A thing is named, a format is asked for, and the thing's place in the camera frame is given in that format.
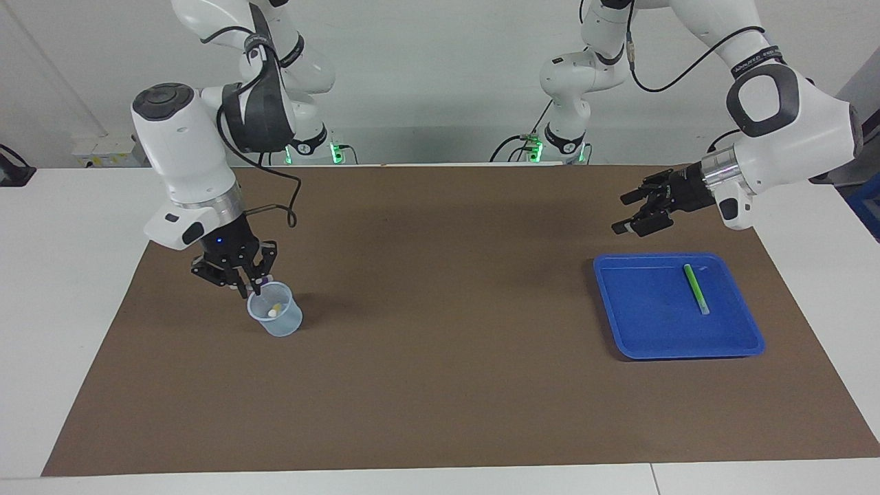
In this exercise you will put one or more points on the blue storage box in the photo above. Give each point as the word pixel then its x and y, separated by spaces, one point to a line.
pixel 870 213

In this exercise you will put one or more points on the brown table mat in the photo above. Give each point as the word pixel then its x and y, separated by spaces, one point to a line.
pixel 440 399

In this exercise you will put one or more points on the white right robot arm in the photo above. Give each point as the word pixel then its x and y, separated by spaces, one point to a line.
pixel 185 151

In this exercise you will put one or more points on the blue plastic tray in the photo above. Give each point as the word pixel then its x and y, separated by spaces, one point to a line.
pixel 653 323

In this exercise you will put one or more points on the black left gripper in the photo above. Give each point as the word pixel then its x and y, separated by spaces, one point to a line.
pixel 680 192

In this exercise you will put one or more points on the black clamp mount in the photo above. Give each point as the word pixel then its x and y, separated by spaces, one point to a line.
pixel 14 175

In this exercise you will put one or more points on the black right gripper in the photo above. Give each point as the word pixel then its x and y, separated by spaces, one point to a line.
pixel 230 251

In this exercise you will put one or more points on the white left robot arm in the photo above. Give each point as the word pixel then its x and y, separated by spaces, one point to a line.
pixel 790 130

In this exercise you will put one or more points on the translucent plastic cup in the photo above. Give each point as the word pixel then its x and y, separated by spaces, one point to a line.
pixel 282 328

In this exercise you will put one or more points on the green pen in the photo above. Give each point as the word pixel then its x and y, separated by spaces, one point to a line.
pixel 696 289

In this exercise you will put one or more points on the white wall socket box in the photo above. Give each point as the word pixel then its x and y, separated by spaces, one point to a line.
pixel 103 152

